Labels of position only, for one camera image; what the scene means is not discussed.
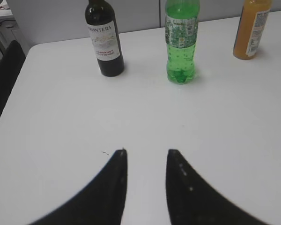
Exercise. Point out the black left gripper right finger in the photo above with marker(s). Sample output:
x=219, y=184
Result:
x=192, y=201

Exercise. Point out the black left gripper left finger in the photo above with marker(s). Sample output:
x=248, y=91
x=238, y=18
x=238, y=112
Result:
x=101, y=202

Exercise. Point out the green sprite plastic bottle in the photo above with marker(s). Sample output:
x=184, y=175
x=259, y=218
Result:
x=181, y=29

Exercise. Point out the dark wine bottle white label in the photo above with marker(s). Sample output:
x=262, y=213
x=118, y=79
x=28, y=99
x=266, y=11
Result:
x=103, y=30

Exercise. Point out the orange juice bottle white cap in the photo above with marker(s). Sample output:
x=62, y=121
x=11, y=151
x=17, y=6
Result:
x=250, y=29

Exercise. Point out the grey desk with cables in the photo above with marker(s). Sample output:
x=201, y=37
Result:
x=8, y=26

